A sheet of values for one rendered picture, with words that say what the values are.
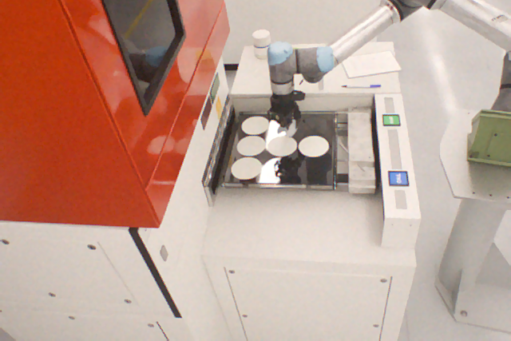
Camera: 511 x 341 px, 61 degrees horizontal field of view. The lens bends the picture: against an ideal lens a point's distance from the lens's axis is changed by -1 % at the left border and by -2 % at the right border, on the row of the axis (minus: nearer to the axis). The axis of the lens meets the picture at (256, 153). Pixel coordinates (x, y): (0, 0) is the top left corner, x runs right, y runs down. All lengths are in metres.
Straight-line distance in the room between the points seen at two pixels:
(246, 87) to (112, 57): 1.00
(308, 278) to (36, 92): 0.95
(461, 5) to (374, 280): 0.83
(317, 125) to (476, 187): 0.56
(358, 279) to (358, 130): 0.52
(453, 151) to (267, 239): 0.72
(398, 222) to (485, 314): 1.07
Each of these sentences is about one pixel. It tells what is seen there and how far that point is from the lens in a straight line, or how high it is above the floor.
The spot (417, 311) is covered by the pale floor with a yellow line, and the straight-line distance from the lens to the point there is 2.20.
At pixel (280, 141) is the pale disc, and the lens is 1.53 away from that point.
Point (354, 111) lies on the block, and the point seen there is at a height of 0.91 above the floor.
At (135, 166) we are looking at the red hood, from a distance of 0.82.
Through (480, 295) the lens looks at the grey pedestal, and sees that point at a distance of 2.29.
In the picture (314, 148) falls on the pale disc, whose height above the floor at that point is 0.90.
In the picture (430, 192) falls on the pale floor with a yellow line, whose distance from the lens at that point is 2.61.
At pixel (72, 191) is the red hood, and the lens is 0.93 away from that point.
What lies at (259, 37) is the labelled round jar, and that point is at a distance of 1.81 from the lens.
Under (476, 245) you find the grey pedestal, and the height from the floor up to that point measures 0.39.
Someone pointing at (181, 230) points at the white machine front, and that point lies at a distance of 1.20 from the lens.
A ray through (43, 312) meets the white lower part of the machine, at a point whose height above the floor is 0.77.
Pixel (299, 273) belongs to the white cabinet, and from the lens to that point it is 1.38.
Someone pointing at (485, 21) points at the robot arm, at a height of 1.28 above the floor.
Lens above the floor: 1.93
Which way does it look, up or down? 43 degrees down
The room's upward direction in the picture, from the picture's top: 9 degrees counter-clockwise
